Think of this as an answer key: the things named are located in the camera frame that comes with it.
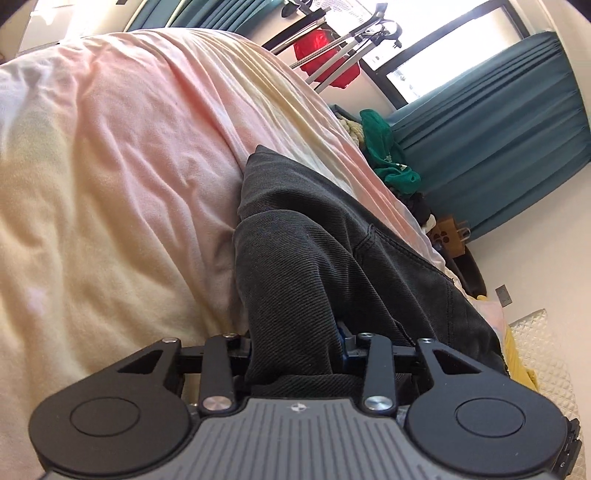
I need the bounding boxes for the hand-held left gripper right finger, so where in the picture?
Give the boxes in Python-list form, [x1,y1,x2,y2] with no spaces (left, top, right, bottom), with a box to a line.
[337,323,483,416]

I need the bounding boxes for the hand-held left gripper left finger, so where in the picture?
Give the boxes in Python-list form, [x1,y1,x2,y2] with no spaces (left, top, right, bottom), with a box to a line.
[117,335,252,416]

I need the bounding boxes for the dark grey denim pants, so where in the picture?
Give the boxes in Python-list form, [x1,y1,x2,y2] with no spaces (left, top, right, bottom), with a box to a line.
[232,144,509,398]

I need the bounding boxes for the dark clothes pile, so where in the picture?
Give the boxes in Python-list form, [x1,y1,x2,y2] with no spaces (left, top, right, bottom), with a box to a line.
[406,191,437,227]

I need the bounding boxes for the white quilted headboard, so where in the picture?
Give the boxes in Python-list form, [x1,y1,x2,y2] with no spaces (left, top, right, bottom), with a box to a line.
[508,308,583,418]

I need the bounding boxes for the yellow cloth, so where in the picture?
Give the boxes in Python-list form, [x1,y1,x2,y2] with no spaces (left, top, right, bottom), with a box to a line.
[501,323,541,393]

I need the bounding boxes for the black sofa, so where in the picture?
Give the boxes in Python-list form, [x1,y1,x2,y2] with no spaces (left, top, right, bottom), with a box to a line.
[443,247,488,296]

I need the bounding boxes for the pastel pillow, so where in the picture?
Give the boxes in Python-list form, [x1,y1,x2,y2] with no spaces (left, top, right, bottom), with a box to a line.
[466,295,509,333]

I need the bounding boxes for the brown paper bag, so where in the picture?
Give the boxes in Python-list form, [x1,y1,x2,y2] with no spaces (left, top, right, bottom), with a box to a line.
[427,217,472,259]

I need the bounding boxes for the green garment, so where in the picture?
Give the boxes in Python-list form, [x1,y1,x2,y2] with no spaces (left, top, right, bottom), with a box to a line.
[360,108,422,195]

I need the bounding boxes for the yellow knitted blanket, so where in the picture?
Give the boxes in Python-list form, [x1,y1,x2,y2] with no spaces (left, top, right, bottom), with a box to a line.
[339,115,368,151]

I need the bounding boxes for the pastel bed sheet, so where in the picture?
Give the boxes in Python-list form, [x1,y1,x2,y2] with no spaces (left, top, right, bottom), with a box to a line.
[0,28,467,462]

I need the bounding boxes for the teal curtain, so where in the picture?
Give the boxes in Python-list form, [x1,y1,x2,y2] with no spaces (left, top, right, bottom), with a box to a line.
[383,31,591,243]
[127,0,289,33]

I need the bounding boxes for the red garment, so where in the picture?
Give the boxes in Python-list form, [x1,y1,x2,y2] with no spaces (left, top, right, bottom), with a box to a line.
[294,27,361,89]

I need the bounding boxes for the garment steamer with silver pole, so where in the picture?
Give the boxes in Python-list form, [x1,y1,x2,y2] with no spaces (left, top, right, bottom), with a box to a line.
[261,2,404,88]

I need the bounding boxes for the black framed window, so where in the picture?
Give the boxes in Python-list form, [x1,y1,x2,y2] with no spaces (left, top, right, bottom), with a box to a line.
[318,0,529,104]

